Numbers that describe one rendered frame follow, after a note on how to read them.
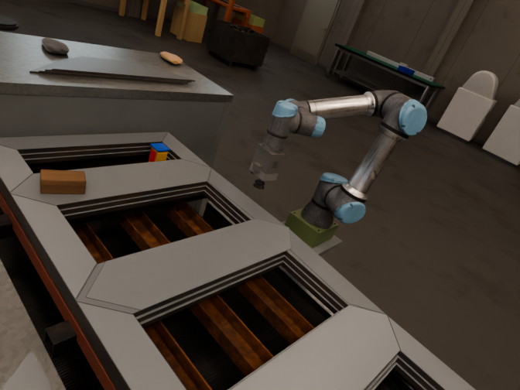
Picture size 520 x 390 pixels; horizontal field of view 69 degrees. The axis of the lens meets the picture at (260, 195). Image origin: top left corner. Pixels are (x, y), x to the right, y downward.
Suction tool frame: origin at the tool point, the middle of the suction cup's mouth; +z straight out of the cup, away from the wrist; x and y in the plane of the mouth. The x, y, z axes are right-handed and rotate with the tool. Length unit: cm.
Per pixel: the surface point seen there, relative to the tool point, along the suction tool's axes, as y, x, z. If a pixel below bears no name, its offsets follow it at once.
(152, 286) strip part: 26, -50, 11
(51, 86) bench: -58, -57, -9
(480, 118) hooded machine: -251, 836, 19
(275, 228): 12.9, 2.6, 10.2
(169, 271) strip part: 22.5, -43.2, 11.0
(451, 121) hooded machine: -299, 824, 49
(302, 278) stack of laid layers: 33.9, -0.9, 14.3
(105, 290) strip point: 24, -60, 11
